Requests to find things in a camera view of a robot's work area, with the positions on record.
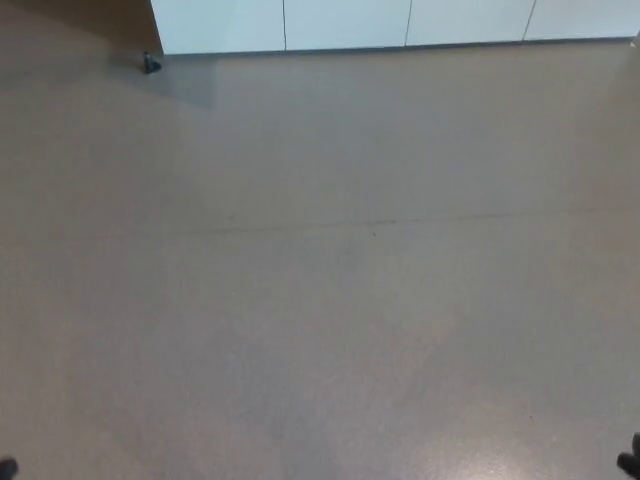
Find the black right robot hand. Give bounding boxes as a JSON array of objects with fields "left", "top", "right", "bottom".
[{"left": 616, "top": 431, "right": 640, "bottom": 480}]

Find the plain white locker door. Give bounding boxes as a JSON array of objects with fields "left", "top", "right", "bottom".
[
  {"left": 151, "top": 0, "right": 288, "bottom": 55},
  {"left": 521, "top": 0, "right": 640, "bottom": 42}
]

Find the white locker cabinet body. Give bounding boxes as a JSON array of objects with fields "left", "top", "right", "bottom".
[{"left": 151, "top": 0, "right": 640, "bottom": 56}]

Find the white locker door marked 2D08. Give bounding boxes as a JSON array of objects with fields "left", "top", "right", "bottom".
[{"left": 283, "top": 0, "right": 413, "bottom": 51}]

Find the brown wooden door panel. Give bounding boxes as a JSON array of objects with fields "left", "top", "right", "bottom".
[{"left": 0, "top": 0, "right": 165, "bottom": 57}]

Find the white locker door black handle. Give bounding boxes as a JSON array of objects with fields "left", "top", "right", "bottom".
[{"left": 405, "top": 0, "right": 538, "bottom": 48}]

